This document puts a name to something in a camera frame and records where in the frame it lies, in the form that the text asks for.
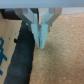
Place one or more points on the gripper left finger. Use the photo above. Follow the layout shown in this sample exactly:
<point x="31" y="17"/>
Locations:
<point x="35" y="25"/>

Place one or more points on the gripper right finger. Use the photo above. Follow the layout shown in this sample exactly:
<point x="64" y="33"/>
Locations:
<point x="46" y="26"/>

